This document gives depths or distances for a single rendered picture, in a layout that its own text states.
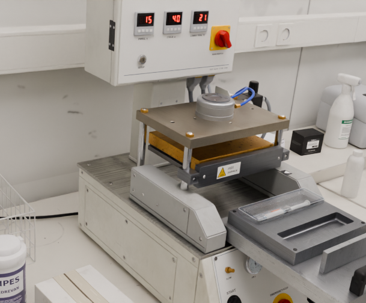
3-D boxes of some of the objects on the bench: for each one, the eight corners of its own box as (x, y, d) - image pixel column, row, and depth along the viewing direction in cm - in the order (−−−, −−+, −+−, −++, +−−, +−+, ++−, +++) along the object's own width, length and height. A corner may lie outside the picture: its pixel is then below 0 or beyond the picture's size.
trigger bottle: (318, 143, 202) (332, 73, 193) (331, 139, 208) (344, 71, 198) (341, 151, 197) (355, 80, 187) (353, 146, 202) (368, 77, 193)
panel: (228, 356, 106) (210, 256, 105) (333, 303, 124) (318, 217, 123) (235, 358, 104) (217, 257, 103) (340, 304, 122) (326, 217, 121)
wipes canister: (-27, 304, 113) (-30, 237, 108) (16, 290, 119) (14, 226, 113) (-10, 329, 107) (-13, 260, 102) (34, 314, 113) (34, 247, 107)
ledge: (172, 168, 182) (173, 155, 181) (339, 129, 233) (341, 118, 231) (237, 208, 161) (240, 193, 159) (405, 156, 211) (408, 144, 210)
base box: (77, 229, 143) (79, 166, 136) (195, 197, 165) (201, 140, 159) (220, 362, 105) (231, 282, 98) (348, 296, 127) (364, 228, 121)
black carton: (288, 149, 194) (292, 130, 192) (309, 146, 199) (312, 127, 196) (300, 156, 190) (304, 136, 187) (321, 153, 194) (324, 133, 192)
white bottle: (356, 200, 173) (366, 155, 168) (339, 196, 175) (348, 151, 169) (357, 193, 177) (368, 149, 172) (341, 189, 179) (350, 146, 174)
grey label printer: (312, 127, 217) (320, 83, 211) (349, 122, 228) (358, 80, 221) (363, 151, 199) (373, 104, 192) (401, 144, 209) (411, 99, 202)
